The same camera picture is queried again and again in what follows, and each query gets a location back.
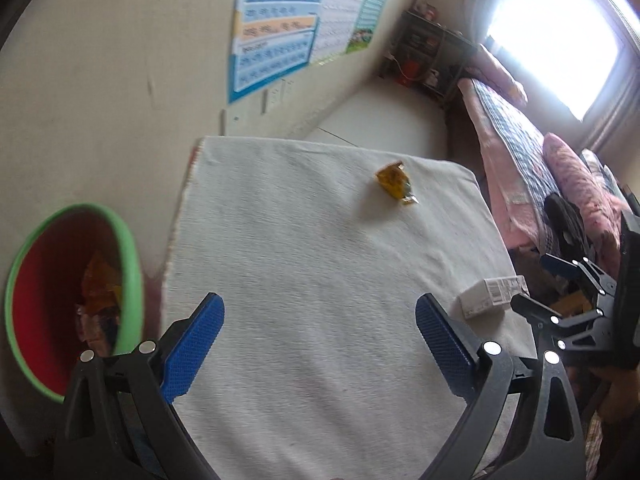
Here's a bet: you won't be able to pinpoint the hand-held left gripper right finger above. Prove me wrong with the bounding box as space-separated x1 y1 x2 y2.
415 293 588 480

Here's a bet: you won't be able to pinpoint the pink blanket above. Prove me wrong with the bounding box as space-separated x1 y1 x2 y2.
542 132 631 271

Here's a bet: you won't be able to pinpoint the blue letter wall poster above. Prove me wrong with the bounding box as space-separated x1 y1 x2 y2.
227 0 337 106

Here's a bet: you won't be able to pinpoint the white milk carton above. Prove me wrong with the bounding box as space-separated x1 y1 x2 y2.
459 275 530 320

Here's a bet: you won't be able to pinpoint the pink flowered pillow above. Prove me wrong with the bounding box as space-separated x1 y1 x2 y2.
470 42 528 106

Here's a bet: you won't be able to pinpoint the white chart wall poster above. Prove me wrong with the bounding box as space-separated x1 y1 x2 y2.
307 0 381 66

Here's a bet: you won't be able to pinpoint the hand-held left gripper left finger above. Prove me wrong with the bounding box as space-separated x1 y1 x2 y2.
52 292 226 480

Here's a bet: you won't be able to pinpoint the red basin with green rim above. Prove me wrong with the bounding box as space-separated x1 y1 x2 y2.
4 203 146 403

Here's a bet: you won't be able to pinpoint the bright window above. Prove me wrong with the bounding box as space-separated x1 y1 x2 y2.
487 0 628 121

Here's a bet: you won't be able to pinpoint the yellow wrapper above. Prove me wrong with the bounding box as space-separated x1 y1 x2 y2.
375 160 418 207

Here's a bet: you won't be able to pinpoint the pink bed sheet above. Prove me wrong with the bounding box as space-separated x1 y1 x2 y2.
457 77 546 251

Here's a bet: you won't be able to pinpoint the orange snack bag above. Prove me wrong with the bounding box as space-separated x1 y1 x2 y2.
80 252 123 313

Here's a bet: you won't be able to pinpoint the dark metal shelf rack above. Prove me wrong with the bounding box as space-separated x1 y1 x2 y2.
377 7 478 108

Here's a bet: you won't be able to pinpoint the pink patterned curtain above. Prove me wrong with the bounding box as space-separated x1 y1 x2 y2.
462 0 506 46
580 25 640 151

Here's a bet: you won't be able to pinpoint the red bag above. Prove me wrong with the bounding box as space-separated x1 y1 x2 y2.
395 59 421 86

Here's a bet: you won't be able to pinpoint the black clothes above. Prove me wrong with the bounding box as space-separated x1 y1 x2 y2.
544 194 593 261

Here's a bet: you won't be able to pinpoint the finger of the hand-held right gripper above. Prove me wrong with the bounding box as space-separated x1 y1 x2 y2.
540 252 618 302
511 292 616 362

